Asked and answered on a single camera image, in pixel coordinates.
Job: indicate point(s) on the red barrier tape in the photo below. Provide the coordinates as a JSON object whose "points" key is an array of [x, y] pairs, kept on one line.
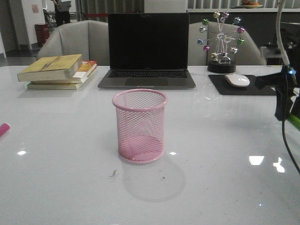
{"points": [[96, 14]]}

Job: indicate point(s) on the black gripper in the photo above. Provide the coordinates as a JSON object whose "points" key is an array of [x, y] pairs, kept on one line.
{"points": [[284, 82]]}

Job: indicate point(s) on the ferris wheel desk ornament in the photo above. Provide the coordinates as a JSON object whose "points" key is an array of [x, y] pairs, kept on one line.
{"points": [[224, 41]]}

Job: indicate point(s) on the white filing cabinet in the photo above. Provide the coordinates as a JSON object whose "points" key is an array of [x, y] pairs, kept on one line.
{"points": [[165, 6]]}

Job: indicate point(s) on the black mouse pad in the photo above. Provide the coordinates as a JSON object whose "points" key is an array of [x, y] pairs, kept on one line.
{"points": [[224, 88]]}

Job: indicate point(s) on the orange cover book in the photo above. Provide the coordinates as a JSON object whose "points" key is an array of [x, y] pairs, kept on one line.
{"points": [[83, 73]]}

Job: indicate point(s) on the bottom cream book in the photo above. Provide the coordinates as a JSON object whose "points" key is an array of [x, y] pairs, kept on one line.
{"points": [[59, 86]]}

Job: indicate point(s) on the yellow top book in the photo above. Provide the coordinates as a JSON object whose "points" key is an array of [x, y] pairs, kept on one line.
{"points": [[51, 68]]}

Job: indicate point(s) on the red bin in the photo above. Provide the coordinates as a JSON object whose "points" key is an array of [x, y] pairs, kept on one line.
{"points": [[42, 33]]}

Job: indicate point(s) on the pink red marker pen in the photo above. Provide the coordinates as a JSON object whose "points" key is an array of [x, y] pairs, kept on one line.
{"points": [[4, 128]]}

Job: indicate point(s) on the person in background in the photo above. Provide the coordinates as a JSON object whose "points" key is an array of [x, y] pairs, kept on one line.
{"points": [[61, 8]]}

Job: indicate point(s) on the white computer mouse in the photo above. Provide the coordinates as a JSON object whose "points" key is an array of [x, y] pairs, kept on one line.
{"points": [[237, 80]]}

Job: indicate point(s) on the grey armchair behind laptop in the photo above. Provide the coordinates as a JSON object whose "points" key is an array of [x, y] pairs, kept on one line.
{"points": [[88, 38]]}

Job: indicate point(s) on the green marker pen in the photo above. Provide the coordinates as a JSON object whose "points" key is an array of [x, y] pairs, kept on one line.
{"points": [[295, 121]]}

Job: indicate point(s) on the dark counter cabinet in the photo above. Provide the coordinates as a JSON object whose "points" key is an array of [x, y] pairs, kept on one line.
{"points": [[259, 23]]}

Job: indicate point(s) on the grey armchair behind ornament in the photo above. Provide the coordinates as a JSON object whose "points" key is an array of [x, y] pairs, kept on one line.
{"points": [[242, 49]]}

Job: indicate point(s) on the grey open laptop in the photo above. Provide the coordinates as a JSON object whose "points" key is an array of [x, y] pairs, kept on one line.
{"points": [[148, 50]]}

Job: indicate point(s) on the pink mesh pen holder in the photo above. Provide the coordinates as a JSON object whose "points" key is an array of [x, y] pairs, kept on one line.
{"points": [[140, 115]]}

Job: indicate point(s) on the fruit bowl on counter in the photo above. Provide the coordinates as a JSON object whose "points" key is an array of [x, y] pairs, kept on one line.
{"points": [[250, 4]]}

